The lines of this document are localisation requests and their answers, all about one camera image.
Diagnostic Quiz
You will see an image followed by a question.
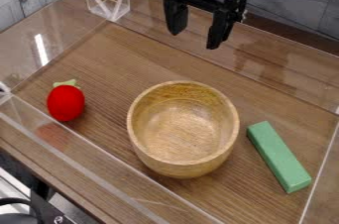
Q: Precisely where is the wooden bowl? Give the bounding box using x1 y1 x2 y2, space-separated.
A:
125 80 240 179

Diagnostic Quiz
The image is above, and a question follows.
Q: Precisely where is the black cable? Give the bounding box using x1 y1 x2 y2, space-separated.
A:
0 197 33 208

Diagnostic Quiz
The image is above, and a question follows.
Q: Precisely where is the red felt strawberry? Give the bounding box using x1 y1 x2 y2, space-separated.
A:
46 79 85 122

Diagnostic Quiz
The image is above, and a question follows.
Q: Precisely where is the black metal table bracket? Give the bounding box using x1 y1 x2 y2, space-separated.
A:
29 191 76 224

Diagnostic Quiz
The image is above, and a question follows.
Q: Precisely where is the clear acrylic enclosure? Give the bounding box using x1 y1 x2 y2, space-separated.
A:
0 0 339 224

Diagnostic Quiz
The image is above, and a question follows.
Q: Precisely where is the green rectangular block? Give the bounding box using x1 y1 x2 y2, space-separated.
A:
247 121 312 193

